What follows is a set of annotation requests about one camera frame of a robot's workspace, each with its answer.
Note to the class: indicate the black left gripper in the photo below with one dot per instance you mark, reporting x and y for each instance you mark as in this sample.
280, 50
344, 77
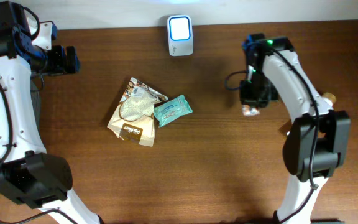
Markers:
58, 53

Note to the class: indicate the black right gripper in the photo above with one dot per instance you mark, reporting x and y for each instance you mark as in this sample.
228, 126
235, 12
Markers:
246, 96

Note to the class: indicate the orange juice carton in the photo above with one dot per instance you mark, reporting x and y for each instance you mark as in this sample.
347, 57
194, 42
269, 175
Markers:
249, 111

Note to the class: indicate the white cream tube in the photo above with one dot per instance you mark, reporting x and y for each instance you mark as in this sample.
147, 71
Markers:
327, 97

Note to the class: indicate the beige seed pouch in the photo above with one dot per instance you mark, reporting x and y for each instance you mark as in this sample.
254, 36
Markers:
133, 119

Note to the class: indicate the teal wet wipes pack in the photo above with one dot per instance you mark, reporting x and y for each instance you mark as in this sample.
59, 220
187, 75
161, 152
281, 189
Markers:
172, 110

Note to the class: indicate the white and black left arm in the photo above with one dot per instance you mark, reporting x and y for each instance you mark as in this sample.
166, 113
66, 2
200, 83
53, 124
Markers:
28, 174

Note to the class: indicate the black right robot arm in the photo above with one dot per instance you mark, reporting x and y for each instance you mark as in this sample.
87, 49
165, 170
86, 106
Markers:
317, 140

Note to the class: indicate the white barcode scanner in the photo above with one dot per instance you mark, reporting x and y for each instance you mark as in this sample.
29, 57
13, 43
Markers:
180, 35

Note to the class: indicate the grey perforated plastic basket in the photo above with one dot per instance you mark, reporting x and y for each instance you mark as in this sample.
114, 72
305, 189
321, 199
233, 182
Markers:
36, 99

